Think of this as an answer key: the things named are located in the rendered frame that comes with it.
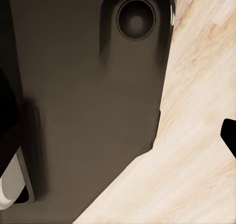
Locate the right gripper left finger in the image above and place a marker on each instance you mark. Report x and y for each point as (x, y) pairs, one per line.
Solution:
(12, 134)

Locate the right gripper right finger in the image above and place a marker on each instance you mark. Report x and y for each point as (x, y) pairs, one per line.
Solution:
(228, 134)

